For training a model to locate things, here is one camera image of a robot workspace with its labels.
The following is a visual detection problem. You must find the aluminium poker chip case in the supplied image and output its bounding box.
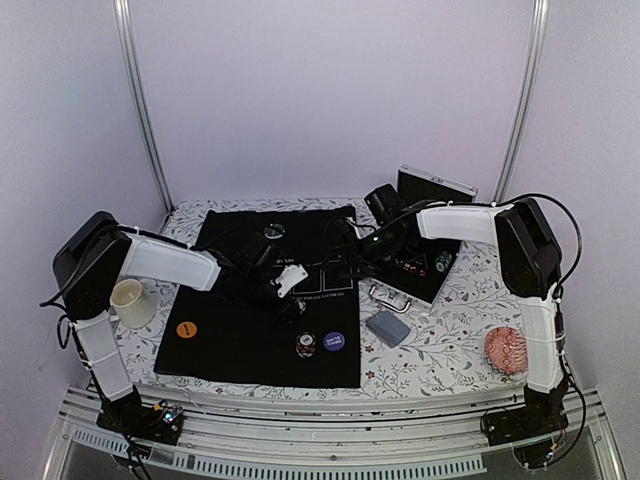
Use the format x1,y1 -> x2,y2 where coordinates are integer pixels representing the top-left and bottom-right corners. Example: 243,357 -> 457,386
365,164 -> 478,313

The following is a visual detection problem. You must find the left aluminium frame post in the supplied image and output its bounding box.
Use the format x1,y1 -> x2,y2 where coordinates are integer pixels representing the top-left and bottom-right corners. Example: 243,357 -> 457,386
113,0 -> 175,214

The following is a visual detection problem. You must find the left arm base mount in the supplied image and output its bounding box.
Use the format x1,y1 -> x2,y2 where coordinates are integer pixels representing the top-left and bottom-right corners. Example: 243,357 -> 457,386
96,400 -> 184,446

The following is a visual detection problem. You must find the red black chip row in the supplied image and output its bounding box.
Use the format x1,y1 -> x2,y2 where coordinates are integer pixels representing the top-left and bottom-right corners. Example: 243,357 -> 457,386
394,255 -> 428,277

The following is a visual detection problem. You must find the aluminium frame post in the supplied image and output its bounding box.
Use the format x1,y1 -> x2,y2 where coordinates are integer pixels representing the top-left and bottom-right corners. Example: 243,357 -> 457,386
493,0 -> 550,202
113,0 -> 175,214

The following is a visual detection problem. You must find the purple small blind button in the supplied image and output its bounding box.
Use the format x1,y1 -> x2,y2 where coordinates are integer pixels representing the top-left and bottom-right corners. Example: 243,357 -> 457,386
323,332 -> 346,352

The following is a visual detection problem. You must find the orange big blind button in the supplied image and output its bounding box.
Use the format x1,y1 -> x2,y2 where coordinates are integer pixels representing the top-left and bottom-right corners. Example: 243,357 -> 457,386
176,321 -> 198,339

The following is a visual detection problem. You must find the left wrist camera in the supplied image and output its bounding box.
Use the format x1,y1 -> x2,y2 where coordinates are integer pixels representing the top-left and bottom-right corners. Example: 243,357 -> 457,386
271,264 -> 308,298

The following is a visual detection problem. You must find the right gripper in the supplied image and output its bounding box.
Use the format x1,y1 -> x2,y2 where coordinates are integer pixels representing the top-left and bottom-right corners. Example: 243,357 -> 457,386
321,224 -> 409,278

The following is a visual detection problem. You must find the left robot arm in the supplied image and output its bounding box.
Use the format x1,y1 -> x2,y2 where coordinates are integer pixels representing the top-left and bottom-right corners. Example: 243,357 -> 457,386
40,211 -> 308,439

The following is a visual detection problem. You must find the right aluminium frame post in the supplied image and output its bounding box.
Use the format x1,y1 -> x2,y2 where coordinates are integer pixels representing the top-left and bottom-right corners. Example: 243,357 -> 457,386
493,0 -> 550,202

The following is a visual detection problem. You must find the clear acrylic dealer button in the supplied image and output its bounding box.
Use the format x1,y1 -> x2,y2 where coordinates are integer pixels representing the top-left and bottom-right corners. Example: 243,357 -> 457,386
264,223 -> 285,240

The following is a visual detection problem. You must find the orange black poker chip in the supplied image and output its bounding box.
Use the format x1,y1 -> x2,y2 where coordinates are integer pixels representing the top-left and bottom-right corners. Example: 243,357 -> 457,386
295,332 -> 316,358

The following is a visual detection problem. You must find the cream ceramic mug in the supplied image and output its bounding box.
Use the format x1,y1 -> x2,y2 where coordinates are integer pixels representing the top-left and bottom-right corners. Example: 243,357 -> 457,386
110,279 -> 156,329

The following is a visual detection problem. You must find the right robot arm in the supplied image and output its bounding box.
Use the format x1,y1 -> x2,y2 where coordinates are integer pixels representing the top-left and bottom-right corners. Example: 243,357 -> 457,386
323,185 -> 571,436

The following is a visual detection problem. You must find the black poker playing mat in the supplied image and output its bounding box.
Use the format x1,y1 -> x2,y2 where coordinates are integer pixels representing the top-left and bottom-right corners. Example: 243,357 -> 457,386
154,206 -> 361,389

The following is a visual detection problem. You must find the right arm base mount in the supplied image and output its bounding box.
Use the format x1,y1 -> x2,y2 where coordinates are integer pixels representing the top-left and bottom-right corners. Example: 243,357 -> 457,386
480,405 -> 569,470

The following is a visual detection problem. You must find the right blue chip stack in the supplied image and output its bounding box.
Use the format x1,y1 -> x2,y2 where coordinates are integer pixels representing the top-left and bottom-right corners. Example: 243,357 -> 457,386
434,251 -> 453,273

